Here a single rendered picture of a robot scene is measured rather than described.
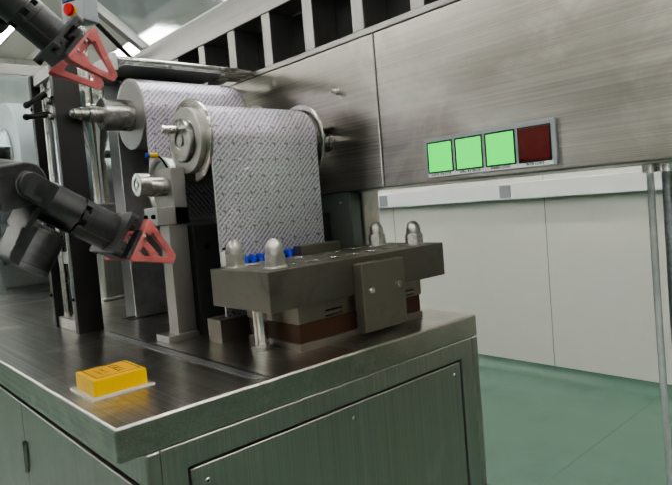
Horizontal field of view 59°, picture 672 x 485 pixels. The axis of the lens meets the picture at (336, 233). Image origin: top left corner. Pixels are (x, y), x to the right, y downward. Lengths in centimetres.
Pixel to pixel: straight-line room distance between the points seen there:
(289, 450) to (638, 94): 67
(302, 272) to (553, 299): 288
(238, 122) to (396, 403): 55
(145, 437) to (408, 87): 74
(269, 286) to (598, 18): 59
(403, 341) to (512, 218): 281
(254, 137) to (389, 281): 35
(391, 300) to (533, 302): 278
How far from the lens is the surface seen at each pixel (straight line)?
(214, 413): 75
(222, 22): 164
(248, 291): 89
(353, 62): 123
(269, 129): 110
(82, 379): 85
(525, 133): 97
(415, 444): 102
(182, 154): 107
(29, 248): 89
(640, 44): 91
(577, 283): 358
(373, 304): 95
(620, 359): 358
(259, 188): 107
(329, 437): 88
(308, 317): 90
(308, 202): 114
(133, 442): 71
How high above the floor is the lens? 112
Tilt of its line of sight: 3 degrees down
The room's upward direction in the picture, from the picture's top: 5 degrees counter-clockwise
